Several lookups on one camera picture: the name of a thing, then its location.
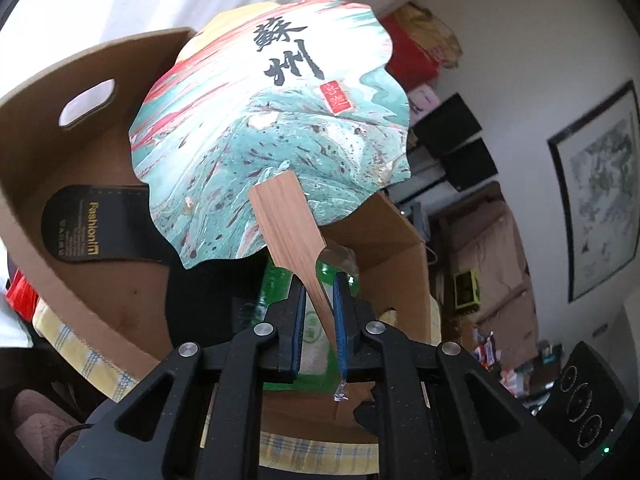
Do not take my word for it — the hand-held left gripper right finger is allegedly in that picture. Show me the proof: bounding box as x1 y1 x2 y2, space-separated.
332 271 583 480

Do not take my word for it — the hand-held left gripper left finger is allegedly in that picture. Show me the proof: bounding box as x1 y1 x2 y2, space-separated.
52 280 308 480

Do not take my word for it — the green plastic packet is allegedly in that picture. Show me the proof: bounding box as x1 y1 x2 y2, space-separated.
235 255 381 393

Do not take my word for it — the marbled paper fan wooden handle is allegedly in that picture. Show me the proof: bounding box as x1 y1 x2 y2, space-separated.
127 0 413 356

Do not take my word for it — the brown cardboard box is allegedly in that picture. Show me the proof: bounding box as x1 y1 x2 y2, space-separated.
0 27 433 441

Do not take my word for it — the black Fashion sandal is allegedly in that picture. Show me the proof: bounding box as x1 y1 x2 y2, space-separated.
41 184 271 356

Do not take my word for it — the green black portable device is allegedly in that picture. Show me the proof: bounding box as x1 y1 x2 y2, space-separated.
452 268 483 309

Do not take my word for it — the brown sofa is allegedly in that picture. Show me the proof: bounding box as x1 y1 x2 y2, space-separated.
435 182 541 361

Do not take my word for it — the black speaker on stand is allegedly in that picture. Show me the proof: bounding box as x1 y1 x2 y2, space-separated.
437 137 498 192
412 92 483 153

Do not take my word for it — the yellow plaid tablecloth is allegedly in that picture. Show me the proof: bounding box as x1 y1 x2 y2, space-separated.
32 300 441 480

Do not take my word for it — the white purple tissue pack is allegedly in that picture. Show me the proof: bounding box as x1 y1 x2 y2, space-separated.
407 85 441 121

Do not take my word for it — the black tower speaker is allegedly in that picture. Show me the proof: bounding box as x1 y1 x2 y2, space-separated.
537 341 632 463

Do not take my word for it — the red Collection gift box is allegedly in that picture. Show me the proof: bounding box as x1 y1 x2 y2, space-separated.
385 15 443 93

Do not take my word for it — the framed ink painting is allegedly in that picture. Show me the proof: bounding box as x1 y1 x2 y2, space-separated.
547 79 640 303

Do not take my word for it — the gold foil bag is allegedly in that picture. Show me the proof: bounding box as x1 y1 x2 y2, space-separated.
395 1 463 68

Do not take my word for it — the white curtain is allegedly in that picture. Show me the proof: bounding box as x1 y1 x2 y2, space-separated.
0 0 401 111

